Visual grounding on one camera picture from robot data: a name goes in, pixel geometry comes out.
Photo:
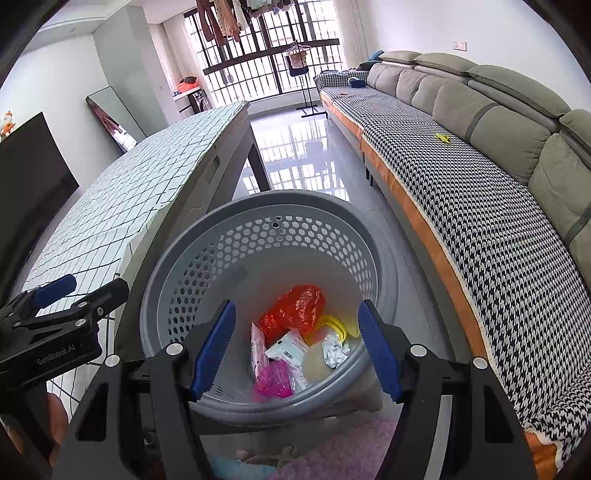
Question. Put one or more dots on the blue cushion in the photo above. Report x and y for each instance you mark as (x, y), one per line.
(375, 56)

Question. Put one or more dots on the red orange bag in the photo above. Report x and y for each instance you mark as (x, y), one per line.
(187, 85)

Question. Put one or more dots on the black white checked tablecloth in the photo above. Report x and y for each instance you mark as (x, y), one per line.
(138, 184)

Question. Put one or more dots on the navy hanging garment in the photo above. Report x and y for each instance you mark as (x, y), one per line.
(298, 60)

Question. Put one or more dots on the grey sofa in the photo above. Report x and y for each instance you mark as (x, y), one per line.
(508, 134)

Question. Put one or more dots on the blue white packet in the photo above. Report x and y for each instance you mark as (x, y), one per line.
(286, 348)

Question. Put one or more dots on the grey perforated basket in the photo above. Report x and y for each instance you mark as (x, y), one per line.
(258, 240)

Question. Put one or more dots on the row of hanging clothes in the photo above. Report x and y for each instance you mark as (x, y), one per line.
(221, 18)

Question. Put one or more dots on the houndstooth sofa cover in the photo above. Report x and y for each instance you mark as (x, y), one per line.
(461, 207)

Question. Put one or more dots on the pink fuzzy cloth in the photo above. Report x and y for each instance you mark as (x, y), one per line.
(332, 452)

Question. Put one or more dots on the white tissue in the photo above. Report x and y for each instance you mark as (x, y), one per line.
(334, 353)

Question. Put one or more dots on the light blue cloth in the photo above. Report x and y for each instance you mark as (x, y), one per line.
(240, 468)

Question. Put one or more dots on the black window grille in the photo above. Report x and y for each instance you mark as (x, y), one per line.
(258, 69)

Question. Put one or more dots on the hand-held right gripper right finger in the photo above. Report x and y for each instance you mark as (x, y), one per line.
(378, 350)

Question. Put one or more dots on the black television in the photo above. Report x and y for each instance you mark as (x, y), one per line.
(32, 184)

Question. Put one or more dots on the red plastic bag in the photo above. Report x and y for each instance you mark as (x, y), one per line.
(295, 307)

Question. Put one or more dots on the black framed floor mirror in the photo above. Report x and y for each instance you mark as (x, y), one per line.
(111, 110)

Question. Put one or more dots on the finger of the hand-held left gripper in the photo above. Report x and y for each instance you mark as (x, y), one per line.
(55, 286)
(111, 293)

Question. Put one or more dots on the row of plush toys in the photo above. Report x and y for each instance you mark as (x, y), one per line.
(7, 123)

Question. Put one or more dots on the person's left hand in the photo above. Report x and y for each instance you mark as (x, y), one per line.
(60, 424)

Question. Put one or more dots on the small yellow toy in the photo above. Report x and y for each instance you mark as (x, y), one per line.
(441, 137)

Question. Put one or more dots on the dark blue cloth item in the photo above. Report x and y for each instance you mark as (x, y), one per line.
(356, 82)

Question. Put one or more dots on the black floor clothes stand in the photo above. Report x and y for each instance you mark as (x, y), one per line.
(304, 92)

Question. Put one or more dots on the white wall switch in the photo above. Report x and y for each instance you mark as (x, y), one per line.
(459, 45)

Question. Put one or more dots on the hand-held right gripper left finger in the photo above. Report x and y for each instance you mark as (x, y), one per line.
(212, 350)

